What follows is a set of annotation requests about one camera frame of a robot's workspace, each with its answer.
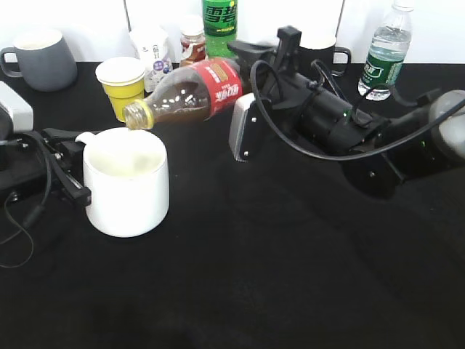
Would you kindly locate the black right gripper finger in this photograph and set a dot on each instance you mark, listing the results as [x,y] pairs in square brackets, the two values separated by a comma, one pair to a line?
[246,54]

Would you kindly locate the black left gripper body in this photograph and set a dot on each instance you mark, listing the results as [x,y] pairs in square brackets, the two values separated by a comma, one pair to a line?
[26,166]

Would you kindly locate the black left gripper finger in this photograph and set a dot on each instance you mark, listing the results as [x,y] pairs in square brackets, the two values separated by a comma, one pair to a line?
[73,190]
[62,142]

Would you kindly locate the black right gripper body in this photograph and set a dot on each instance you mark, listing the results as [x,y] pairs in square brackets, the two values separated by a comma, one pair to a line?
[316,110]

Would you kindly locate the cola bottle red label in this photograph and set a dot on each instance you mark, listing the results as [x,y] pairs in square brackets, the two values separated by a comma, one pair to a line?
[193,92]

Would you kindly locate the white ceramic mug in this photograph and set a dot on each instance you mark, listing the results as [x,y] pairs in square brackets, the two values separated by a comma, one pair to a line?
[127,172]

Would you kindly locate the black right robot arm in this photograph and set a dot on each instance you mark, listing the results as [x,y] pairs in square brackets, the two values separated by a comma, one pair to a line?
[427,140]

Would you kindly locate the green Sprite bottle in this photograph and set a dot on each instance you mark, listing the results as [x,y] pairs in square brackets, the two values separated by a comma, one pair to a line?
[220,21]

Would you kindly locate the yellow paper cup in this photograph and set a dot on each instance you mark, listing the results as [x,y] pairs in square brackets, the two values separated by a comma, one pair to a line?
[122,79]

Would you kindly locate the brown Nescafe coffee bottle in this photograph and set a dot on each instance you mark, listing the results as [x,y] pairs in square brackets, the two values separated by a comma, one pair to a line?
[193,43]

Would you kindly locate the black ceramic mug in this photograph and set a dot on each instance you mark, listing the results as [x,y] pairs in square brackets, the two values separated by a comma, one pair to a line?
[314,47]

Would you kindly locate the grey ceramic mug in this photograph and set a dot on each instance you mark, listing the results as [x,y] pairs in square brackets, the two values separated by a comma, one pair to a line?
[42,58]

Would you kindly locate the clear water bottle green label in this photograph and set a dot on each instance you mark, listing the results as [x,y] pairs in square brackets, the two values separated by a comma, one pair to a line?
[387,52]

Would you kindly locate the white blueberry yogurt carton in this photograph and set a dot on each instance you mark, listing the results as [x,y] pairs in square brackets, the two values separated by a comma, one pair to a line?
[152,49]

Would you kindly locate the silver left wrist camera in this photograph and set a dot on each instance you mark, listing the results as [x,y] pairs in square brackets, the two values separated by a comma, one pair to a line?
[17,109]

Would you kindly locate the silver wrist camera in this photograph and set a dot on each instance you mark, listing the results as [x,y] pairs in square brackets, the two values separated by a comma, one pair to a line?
[248,129]
[17,109]

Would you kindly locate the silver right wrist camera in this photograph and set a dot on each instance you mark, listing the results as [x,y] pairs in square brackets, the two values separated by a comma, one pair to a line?
[248,129]

